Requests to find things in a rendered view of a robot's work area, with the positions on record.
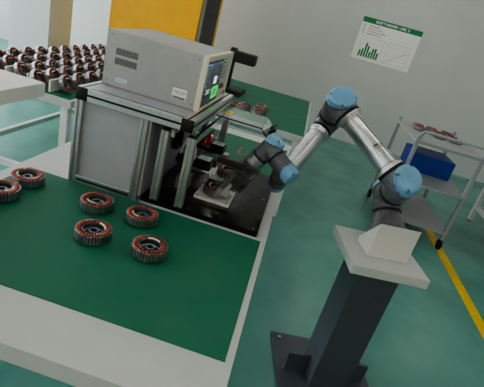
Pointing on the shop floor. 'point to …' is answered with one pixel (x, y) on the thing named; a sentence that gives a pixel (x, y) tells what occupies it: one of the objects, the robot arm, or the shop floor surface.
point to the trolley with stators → (433, 173)
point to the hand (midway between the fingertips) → (215, 190)
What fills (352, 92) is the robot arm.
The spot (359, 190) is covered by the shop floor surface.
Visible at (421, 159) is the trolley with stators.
